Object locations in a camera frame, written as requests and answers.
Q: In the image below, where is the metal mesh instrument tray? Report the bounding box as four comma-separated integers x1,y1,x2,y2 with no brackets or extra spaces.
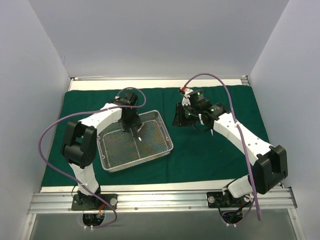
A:
97,110,174,173

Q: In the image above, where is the green surgical drape cloth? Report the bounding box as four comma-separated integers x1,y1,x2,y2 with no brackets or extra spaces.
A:
41,85,269,187

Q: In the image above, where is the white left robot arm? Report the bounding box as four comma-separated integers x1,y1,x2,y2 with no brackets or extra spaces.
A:
60,90,142,210

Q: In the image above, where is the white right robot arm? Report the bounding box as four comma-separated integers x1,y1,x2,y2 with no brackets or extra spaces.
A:
172,103,288,207

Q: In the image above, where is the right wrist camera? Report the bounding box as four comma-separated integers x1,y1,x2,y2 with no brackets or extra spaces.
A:
189,89,211,109

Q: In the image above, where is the aluminium front rail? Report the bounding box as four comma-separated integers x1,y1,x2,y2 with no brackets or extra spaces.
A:
28,187,297,214

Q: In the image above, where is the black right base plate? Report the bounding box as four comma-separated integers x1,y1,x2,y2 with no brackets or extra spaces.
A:
206,191,252,209

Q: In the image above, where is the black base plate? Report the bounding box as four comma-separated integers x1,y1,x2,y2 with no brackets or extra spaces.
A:
71,193,118,211
206,191,252,209

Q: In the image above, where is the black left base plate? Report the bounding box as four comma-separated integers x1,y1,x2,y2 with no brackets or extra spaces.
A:
71,193,118,211

